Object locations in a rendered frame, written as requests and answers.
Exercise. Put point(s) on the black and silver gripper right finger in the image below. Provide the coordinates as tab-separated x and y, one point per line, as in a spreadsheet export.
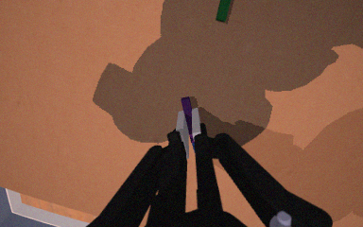
272	203

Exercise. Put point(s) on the dark purple rod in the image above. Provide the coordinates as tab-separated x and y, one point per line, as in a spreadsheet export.
187	109

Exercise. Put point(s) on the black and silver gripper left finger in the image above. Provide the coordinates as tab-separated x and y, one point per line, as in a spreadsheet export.
129	205

